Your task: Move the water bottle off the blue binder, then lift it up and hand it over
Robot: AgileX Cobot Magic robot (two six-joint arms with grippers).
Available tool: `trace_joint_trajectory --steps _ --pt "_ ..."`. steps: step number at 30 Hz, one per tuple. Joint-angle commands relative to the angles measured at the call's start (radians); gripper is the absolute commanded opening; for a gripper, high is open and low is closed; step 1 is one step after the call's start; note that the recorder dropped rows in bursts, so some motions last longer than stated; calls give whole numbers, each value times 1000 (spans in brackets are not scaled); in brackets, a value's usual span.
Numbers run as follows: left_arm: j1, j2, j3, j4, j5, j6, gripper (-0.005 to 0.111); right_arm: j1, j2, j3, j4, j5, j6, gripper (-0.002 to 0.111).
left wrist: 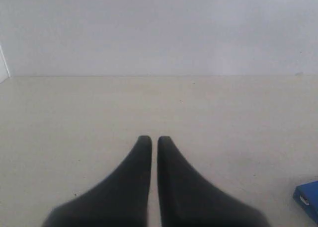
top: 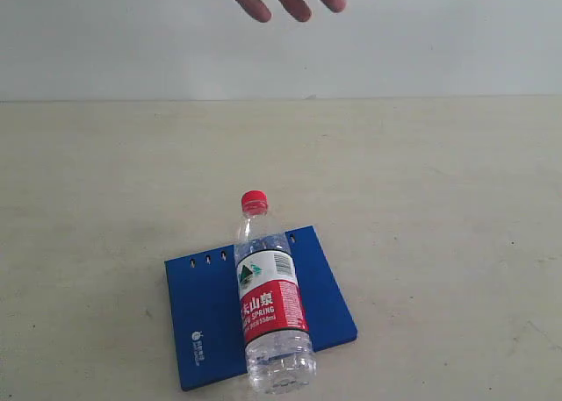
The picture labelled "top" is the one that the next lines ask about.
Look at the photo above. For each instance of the blue ring binder notebook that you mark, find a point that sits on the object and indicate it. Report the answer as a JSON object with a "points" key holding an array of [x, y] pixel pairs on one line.
{"points": [[206, 314]]}

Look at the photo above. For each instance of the clear water bottle red cap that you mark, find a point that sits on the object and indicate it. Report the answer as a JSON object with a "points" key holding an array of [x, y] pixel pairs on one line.
{"points": [[278, 348]]}

